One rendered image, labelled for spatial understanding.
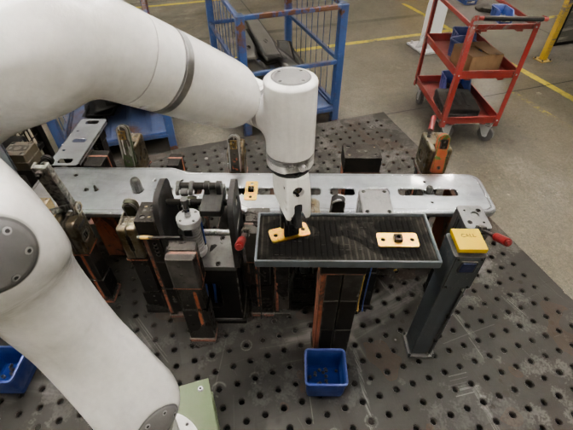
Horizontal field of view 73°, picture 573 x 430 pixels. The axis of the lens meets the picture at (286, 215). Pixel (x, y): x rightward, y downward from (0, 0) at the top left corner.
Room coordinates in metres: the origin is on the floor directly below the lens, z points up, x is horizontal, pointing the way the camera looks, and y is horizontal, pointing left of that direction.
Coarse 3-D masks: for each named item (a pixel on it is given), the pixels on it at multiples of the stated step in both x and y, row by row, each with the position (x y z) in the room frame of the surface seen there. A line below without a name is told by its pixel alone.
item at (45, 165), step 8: (48, 160) 0.76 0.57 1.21; (32, 168) 0.72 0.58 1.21; (40, 168) 0.72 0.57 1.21; (48, 168) 0.73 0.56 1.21; (40, 176) 0.71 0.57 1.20; (48, 176) 0.72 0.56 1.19; (56, 176) 0.74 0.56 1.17; (48, 184) 0.73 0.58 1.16; (56, 184) 0.73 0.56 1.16; (48, 192) 0.73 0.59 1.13; (56, 192) 0.73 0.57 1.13; (64, 192) 0.74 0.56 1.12; (56, 200) 0.74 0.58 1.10; (64, 200) 0.74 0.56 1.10; (72, 200) 0.75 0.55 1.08; (72, 208) 0.74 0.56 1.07
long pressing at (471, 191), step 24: (72, 168) 1.00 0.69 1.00; (96, 168) 1.00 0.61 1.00; (120, 168) 1.00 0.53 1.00; (144, 168) 1.00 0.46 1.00; (168, 168) 1.00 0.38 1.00; (72, 192) 0.88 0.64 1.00; (96, 192) 0.88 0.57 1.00; (120, 192) 0.88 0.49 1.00; (144, 192) 0.88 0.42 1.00; (456, 192) 0.88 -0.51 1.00; (480, 192) 0.88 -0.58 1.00; (96, 216) 0.79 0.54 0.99; (120, 216) 0.79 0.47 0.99; (432, 216) 0.79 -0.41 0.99
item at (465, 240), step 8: (456, 232) 0.57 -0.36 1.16; (464, 232) 0.57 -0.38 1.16; (472, 232) 0.57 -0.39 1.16; (456, 240) 0.54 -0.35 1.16; (464, 240) 0.54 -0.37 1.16; (472, 240) 0.54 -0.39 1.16; (480, 240) 0.54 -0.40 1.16; (456, 248) 0.53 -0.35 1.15; (464, 248) 0.52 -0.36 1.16; (472, 248) 0.52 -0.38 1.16; (480, 248) 0.52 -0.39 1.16
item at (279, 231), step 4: (304, 224) 0.59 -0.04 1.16; (280, 228) 0.58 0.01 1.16; (304, 228) 0.58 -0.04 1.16; (308, 228) 0.58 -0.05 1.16; (272, 232) 0.56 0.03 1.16; (276, 232) 0.56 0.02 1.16; (280, 232) 0.56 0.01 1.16; (300, 232) 0.56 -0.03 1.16; (304, 232) 0.56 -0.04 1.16; (308, 232) 0.56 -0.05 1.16; (272, 236) 0.55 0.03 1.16; (280, 236) 0.55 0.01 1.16; (284, 236) 0.55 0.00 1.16; (288, 236) 0.55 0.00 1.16; (292, 236) 0.55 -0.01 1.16; (296, 236) 0.55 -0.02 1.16; (300, 236) 0.55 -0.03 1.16; (272, 240) 0.54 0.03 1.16; (276, 240) 0.54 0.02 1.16; (280, 240) 0.54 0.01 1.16; (284, 240) 0.54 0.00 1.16; (288, 240) 0.54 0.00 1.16
